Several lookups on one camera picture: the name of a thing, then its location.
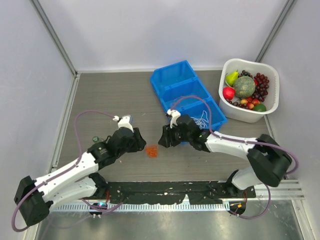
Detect green yellow pear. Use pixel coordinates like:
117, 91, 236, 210
225, 71, 239, 87

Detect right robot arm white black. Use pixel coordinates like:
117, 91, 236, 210
158, 114, 293, 198

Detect green lime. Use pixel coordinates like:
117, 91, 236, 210
252, 103, 267, 112

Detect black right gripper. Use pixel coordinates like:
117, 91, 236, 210
158, 121, 192, 148

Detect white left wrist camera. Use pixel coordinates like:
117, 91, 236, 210
112, 115, 134, 132

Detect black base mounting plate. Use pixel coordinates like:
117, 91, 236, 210
107, 181, 256, 205

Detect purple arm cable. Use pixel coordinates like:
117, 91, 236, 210
11, 109, 118, 233
171, 95, 300, 176

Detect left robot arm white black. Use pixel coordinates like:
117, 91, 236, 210
11, 127, 146, 227

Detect clear glass bottle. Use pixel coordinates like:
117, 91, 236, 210
92, 136, 102, 143

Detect dark red grape bunch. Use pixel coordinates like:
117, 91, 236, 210
252, 72, 270, 102

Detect white fruit basket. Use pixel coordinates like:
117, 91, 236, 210
218, 58, 280, 123

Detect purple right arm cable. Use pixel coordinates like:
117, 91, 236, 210
171, 95, 300, 176

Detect green melon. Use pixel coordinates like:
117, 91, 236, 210
233, 76, 256, 99

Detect red yellow cherries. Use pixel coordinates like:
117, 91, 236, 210
239, 98, 261, 110

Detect perforated cable duct strip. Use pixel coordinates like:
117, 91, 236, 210
53, 201, 230, 212

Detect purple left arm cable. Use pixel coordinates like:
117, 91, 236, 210
11, 109, 118, 233

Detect red apple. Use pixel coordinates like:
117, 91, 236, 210
222, 86, 236, 100

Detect blue three-compartment bin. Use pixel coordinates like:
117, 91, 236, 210
150, 60, 228, 131

